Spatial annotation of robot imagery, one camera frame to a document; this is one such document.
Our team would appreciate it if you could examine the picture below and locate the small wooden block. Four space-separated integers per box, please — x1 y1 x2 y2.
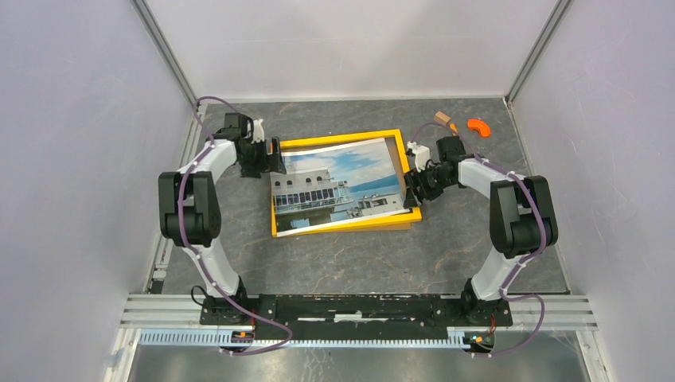
434 111 451 125

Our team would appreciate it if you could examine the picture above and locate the photo with backing board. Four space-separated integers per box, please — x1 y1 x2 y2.
270 138 412 238

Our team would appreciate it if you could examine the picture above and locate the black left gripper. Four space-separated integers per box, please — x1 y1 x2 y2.
239 137 287 179

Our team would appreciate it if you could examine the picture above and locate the orange curved plastic piece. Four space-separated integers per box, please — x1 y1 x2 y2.
466 119 492 138

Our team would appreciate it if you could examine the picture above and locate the yellow picture frame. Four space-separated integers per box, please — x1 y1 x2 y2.
270 129 423 239

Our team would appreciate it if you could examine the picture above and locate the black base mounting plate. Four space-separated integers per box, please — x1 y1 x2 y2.
199 294 513 340

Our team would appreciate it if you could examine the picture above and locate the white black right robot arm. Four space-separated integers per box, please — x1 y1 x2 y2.
404 136 558 325

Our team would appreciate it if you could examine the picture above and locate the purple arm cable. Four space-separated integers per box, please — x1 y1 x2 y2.
178 96 294 357
410 122 547 360

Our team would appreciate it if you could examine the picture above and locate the brown backing board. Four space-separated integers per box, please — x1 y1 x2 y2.
338 223 411 232

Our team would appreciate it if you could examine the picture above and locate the blue slotted cable duct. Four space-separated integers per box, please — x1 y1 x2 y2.
139 329 470 350

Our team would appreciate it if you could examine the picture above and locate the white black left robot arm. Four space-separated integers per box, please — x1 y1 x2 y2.
158 112 287 325

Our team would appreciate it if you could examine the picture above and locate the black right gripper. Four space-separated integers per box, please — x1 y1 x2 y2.
404 162 455 209

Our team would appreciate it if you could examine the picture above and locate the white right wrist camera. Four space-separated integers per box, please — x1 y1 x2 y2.
406 141 433 173

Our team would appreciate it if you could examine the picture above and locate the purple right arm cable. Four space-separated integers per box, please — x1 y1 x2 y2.
410 122 547 360

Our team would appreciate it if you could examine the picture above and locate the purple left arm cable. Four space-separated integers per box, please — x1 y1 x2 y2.
178 96 294 357

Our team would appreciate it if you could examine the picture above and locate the aluminium rail frame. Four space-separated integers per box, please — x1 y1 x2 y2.
103 0 613 381

